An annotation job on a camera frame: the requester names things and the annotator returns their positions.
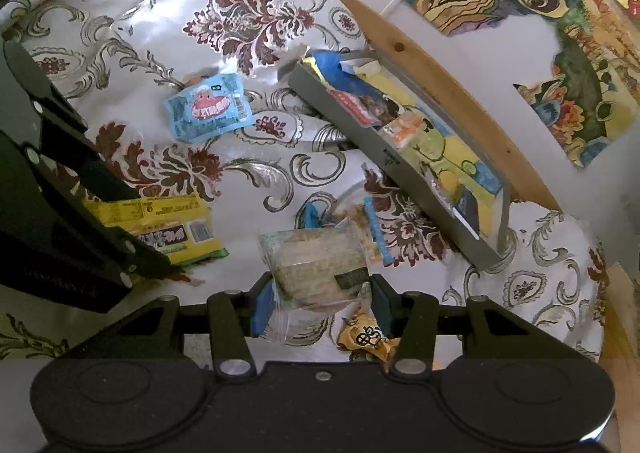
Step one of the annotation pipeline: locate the gold cartoon snack packet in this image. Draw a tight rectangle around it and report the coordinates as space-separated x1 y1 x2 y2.
336 309 400 364

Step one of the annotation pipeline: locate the orange white wafer packet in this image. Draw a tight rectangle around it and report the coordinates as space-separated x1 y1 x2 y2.
378 111 424 151

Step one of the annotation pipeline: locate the light blue snack packet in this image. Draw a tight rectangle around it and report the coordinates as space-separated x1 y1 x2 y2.
163 73 255 143

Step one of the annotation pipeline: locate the torn colourful wall painting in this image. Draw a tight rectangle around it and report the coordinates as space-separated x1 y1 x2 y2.
404 0 639 168

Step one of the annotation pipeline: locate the yellow green snack packet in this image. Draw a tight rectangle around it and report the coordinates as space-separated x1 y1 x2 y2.
84 195 228 265

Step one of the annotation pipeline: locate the clear rice cake packet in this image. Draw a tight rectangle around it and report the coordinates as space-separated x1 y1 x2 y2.
259 218 369 346

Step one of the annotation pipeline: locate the floral white bedspread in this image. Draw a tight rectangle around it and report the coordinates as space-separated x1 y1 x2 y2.
1 0 606 359

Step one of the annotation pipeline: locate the grey tray with drawing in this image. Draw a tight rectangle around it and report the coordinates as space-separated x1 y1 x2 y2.
290 50 510 270

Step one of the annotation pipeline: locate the blue clear fried snack bag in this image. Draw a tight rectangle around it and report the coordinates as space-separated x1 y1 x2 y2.
295 191 394 265

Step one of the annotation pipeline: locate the wooden bed frame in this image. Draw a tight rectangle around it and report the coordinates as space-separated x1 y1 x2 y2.
340 0 560 210

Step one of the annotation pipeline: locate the red white snack packet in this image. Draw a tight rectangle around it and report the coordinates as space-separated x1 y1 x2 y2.
330 90 405 128

